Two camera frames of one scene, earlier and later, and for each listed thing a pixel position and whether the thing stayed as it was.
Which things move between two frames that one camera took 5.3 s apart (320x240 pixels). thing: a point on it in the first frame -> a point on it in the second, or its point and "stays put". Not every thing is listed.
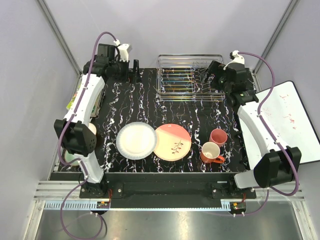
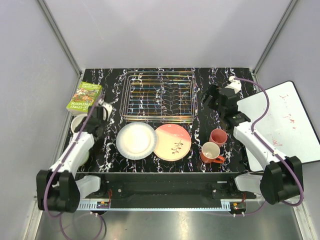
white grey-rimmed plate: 136,140 stays put
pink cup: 218,136 stays put
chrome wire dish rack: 186,78 -> 159,97
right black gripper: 216,69 -> 213,90
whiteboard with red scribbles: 283,108 stays put
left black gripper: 136,77 -> 104,122
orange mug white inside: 210,153 stays put
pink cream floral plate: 173,142 stays put
